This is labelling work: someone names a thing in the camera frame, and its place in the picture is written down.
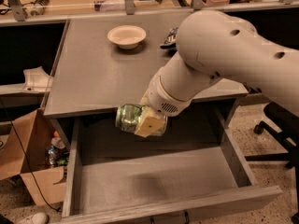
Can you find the plastic bottles in box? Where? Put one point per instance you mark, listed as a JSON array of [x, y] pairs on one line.
[[58, 154]]

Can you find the brown cardboard box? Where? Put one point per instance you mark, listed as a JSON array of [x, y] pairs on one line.
[[24, 154]]

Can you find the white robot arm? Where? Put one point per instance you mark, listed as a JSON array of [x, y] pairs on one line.
[[211, 46]]

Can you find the black office chair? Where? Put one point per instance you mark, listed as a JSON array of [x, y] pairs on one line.
[[288, 137]]

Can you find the blue chip bag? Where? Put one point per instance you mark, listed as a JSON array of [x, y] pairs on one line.
[[170, 41]]

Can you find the crushed green can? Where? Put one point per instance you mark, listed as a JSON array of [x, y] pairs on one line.
[[129, 115]]

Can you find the grey open top drawer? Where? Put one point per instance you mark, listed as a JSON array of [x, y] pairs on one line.
[[194, 171]]

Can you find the white sneaker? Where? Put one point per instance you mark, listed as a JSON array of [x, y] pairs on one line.
[[37, 218]]

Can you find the grey metal shelf bracket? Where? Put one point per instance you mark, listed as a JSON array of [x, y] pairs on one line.
[[17, 9]]

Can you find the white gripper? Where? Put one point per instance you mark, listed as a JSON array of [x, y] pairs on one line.
[[163, 101]]

